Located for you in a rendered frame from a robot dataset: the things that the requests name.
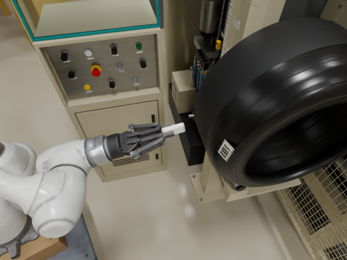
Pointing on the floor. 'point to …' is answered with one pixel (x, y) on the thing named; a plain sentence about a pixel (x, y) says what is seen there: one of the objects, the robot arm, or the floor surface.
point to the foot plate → (202, 198)
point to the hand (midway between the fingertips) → (173, 130)
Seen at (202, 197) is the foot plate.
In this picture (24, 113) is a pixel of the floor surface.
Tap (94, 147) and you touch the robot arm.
